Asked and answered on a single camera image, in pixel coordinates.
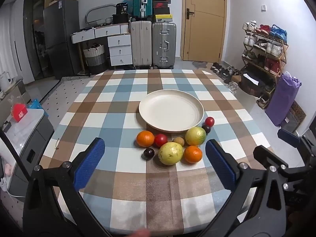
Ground woven laundry basket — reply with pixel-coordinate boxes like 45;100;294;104
83;44;107;74

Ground black storage box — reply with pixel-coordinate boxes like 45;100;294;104
113;14;131;25

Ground black cable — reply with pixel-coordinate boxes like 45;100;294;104
0;128;28;181

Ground cream round plate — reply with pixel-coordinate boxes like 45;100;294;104
139;89;204;132

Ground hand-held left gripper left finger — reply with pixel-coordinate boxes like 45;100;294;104
22;137;111;237

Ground checkered tablecloth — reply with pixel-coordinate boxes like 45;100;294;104
41;69;273;237

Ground black printed package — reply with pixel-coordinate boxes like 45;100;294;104
116;3;131;15

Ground orange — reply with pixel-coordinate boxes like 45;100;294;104
184;145;203;164
136;131;155;148

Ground black bag with white paper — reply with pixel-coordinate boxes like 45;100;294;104
238;70;266;98

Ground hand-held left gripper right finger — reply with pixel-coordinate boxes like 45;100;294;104
197;139;287;237

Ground teal suitcase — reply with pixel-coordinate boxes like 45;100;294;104
133;0;153;19

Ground yellow-green guava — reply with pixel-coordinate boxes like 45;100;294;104
185;126;207;146

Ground dark grey fridge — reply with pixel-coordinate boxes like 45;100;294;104
43;0;82;80

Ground yellow guava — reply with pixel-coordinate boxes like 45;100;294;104
158;142;183;166

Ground purple bag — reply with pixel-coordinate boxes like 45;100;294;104
265;71;302;128

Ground grey suitcase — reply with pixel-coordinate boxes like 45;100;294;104
151;22;177;70

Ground blue plastic item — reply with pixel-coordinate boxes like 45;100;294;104
28;99;49;117

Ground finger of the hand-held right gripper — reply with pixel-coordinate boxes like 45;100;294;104
253;145;289;176
277;128;316;157

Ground wooden shoe rack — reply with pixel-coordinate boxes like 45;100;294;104
241;28;289;109

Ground wooden door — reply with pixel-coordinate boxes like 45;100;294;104
181;0;228;63

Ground rows of shoes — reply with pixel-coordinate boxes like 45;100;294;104
242;20;284;108

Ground pile of dark sandals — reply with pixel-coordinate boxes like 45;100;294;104
210;62;241;80

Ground white desk with drawers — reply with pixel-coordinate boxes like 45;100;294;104
71;23;133;68

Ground dark glass wardrobe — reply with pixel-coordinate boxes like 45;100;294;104
23;0;53;80

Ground grey floor mat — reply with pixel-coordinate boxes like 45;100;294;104
192;60;210;69

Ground brown doormat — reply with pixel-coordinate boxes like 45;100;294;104
284;101;307;132

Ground black and white rug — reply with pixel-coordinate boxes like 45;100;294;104
40;75;100;104

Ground grey cabinet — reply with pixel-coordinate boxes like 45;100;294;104
4;108;55;199

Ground grey oval frame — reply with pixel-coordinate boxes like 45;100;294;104
85;4;117;27

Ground beige suitcase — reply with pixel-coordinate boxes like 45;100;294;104
130;20;153;68

